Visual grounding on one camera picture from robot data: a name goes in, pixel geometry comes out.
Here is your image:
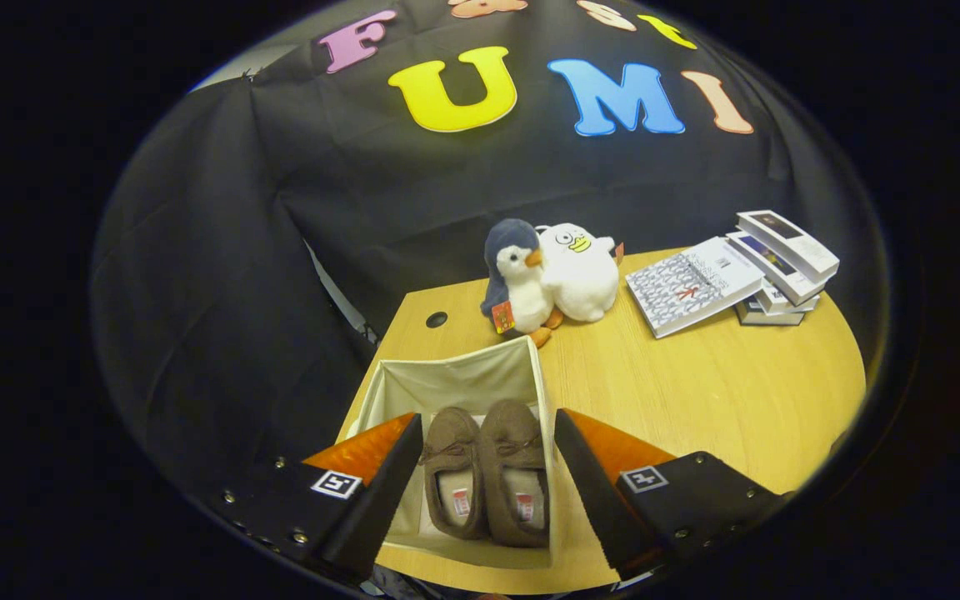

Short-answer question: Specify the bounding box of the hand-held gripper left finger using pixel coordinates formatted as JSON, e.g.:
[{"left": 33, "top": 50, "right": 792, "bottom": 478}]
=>
[{"left": 213, "top": 412, "right": 425, "bottom": 584}]

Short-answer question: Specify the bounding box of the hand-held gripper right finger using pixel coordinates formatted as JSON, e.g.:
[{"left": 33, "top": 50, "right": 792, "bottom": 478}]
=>
[{"left": 552, "top": 408, "right": 789, "bottom": 580}]

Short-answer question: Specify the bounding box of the brown fuzzy shoe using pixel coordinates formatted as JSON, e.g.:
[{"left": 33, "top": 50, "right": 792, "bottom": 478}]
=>
[
  {"left": 419, "top": 406, "right": 485, "bottom": 541},
  {"left": 480, "top": 398, "right": 551, "bottom": 548}
]

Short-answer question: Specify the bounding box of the beige fabric storage box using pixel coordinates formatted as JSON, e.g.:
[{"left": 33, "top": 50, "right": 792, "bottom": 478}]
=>
[{"left": 337, "top": 335, "right": 564, "bottom": 572}]

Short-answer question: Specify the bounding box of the white duck plush toy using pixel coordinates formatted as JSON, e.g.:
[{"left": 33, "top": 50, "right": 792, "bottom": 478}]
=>
[{"left": 537, "top": 222, "right": 624, "bottom": 323}]

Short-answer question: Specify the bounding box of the grey patterned cover book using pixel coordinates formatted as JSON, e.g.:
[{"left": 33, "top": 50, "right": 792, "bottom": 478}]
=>
[{"left": 624, "top": 236, "right": 766, "bottom": 339}]

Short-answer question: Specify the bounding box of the penguin plush toy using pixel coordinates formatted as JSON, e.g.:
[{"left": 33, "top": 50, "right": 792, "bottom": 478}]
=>
[{"left": 480, "top": 218, "right": 564, "bottom": 348}]

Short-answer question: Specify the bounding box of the thin white book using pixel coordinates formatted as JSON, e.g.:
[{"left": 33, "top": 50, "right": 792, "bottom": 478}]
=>
[{"left": 757, "top": 279, "right": 821, "bottom": 316}]

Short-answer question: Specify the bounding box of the white book dark cover picture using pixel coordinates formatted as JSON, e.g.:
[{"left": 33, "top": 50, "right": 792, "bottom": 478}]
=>
[{"left": 736, "top": 209, "right": 841, "bottom": 284}]

